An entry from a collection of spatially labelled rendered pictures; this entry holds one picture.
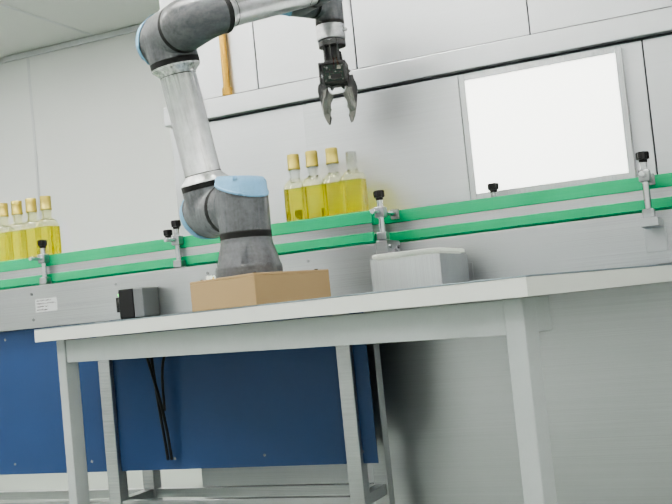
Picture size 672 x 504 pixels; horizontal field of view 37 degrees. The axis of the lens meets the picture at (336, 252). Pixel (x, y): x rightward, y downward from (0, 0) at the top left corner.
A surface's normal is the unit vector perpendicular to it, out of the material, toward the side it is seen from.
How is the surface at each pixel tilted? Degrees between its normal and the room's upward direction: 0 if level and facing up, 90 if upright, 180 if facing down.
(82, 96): 90
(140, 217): 90
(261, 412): 90
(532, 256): 90
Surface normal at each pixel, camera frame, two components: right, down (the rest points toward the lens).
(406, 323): -0.70, 0.03
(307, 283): 0.71, -0.11
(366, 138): -0.40, -0.01
